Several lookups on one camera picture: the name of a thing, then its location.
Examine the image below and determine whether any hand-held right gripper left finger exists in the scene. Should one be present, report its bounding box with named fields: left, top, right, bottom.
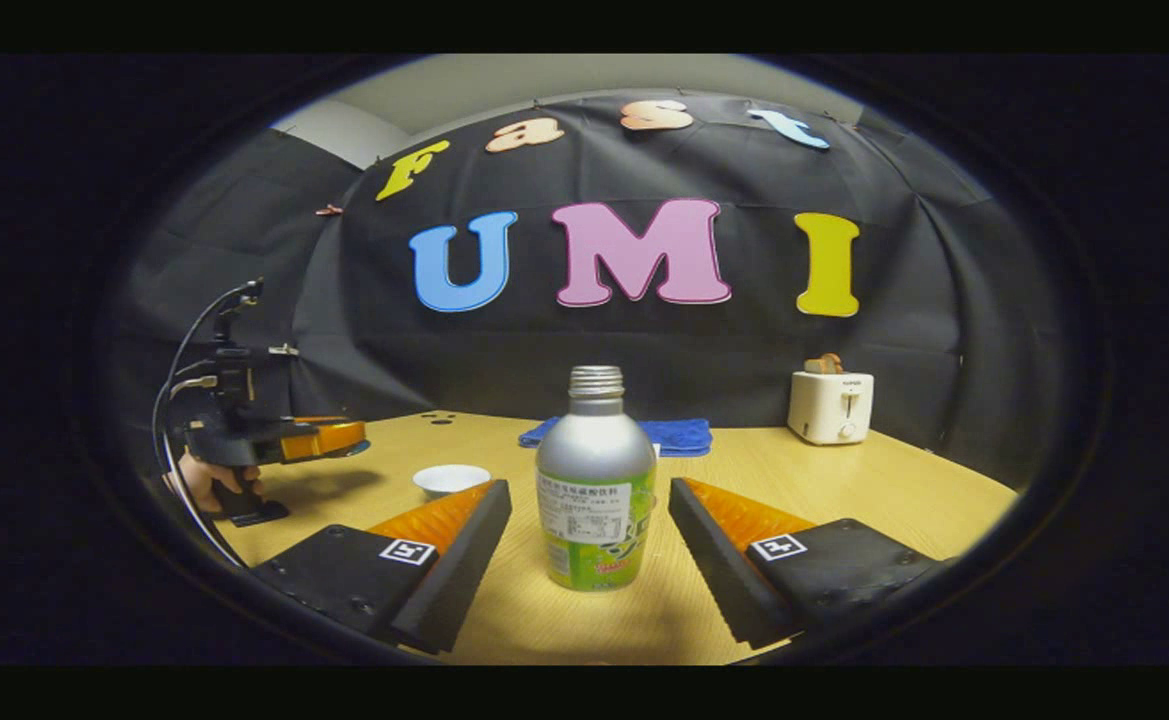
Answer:
left=244, top=480, right=513, bottom=656

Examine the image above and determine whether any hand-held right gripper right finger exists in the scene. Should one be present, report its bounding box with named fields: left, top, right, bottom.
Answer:
left=668, top=477, right=945, bottom=649

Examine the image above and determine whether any teal teacup white inside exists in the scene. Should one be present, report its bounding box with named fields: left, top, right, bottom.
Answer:
left=412, top=464, right=493, bottom=499

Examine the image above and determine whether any silver water bottle green label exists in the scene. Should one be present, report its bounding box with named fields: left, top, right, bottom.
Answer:
left=535, top=365, right=658, bottom=593

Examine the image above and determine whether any blue folded towel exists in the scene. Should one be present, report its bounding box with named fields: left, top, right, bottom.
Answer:
left=518, top=417, right=714, bottom=459

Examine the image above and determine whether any white toaster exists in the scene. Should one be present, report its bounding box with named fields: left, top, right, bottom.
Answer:
left=787, top=370, right=875, bottom=446

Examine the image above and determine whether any black backdrop cloth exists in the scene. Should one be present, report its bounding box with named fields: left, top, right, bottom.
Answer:
left=109, top=90, right=1070, bottom=491

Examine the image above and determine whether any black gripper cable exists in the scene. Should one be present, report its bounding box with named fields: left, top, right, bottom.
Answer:
left=151, top=280, right=265, bottom=569

